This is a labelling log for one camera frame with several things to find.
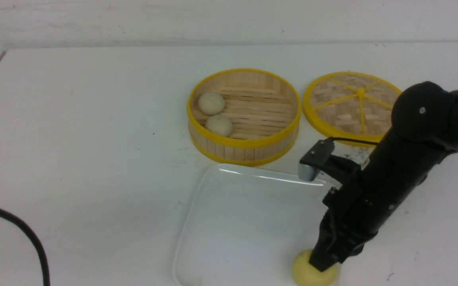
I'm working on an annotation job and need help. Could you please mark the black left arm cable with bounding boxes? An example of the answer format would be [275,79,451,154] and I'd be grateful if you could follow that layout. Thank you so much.
[0,201,51,286]

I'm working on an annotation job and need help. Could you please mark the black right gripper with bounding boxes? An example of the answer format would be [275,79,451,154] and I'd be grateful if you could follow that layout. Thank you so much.
[309,131,448,272]

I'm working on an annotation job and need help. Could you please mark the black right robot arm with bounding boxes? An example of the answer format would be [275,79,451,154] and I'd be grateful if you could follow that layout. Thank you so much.
[300,81,458,272]

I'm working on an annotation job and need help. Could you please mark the yellow rimmed bamboo steamer basket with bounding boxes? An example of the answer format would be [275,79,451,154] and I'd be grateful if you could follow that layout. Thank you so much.
[186,68,302,166]

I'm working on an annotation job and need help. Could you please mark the yellow rimmed woven steamer lid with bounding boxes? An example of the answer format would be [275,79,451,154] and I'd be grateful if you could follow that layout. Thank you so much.
[303,71,401,148]

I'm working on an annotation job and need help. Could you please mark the white square plate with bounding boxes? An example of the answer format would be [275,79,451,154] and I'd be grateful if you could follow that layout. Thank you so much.
[171,164,331,286]

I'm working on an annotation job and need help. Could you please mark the yellow steamed bun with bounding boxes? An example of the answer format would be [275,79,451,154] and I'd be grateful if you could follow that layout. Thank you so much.
[291,249,338,286]

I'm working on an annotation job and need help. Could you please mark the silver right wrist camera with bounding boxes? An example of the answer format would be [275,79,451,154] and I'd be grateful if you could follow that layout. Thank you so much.
[298,139,335,182]

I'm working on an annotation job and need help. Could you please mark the white steamed bun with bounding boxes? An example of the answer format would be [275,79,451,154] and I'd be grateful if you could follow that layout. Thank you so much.
[198,92,225,116]
[205,114,233,137]

